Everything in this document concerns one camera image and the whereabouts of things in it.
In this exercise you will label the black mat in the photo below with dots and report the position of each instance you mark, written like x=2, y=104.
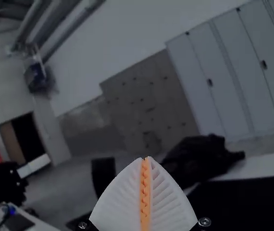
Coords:
x=247, y=207

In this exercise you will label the black machine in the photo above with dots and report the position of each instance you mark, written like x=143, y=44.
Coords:
x=7, y=183

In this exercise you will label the wall-mounted unit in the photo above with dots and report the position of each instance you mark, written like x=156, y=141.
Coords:
x=38, y=74

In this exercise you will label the grey ceiling pipe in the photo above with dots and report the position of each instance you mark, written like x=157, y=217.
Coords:
x=36, y=24
x=72, y=29

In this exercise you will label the black jacket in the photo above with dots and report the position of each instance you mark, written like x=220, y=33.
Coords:
x=199, y=154

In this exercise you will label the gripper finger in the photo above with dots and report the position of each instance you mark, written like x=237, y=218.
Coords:
x=122, y=199
x=168, y=204

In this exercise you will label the grey locker wall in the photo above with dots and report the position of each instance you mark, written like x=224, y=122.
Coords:
x=146, y=101

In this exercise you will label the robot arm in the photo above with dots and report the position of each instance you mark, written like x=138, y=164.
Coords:
x=103, y=173

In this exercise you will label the open doorway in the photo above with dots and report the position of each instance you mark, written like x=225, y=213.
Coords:
x=24, y=137

